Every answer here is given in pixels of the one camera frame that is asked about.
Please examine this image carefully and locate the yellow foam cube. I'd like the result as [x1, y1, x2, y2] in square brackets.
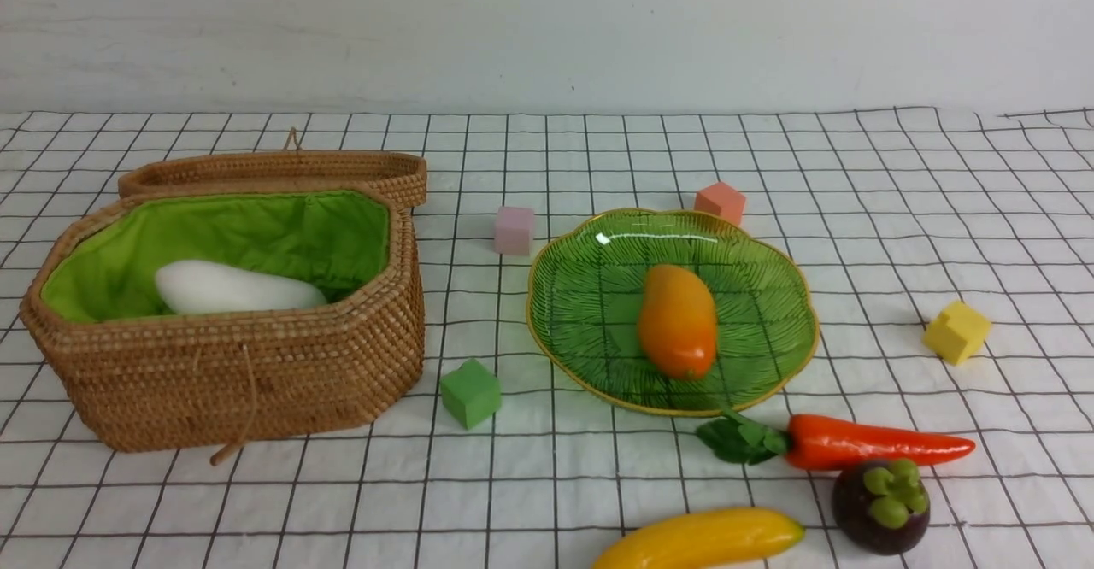
[922, 300, 992, 365]

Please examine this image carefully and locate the green foam cube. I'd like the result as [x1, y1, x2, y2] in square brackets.
[440, 358, 503, 431]

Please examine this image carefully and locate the white toy radish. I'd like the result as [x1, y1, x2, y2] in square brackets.
[154, 259, 328, 315]

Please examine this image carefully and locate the purple toy mangosteen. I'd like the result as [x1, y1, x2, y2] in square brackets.
[833, 458, 932, 556]

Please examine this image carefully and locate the woven rattan basket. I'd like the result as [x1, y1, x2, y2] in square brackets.
[19, 179, 426, 464]

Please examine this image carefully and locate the yellow toy banana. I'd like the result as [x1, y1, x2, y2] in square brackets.
[591, 507, 805, 568]

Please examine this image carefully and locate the woven rattan basket lid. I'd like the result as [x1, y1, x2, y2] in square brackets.
[117, 128, 427, 209]

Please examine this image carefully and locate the orange foam cube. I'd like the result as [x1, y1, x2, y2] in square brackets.
[694, 181, 747, 227]

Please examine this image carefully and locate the pink foam cube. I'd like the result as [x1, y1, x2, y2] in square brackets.
[493, 206, 536, 257]

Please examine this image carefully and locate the white grid tablecloth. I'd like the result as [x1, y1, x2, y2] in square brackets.
[1, 107, 1093, 568]

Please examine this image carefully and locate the orange toy carrot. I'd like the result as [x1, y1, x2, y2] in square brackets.
[695, 413, 977, 472]

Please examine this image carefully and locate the green glass leaf plate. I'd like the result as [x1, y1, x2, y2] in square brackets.
[525, 209, 821, 418]

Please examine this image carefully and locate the orange toy mango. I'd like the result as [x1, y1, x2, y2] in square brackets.
[637, 264, 718, 381]

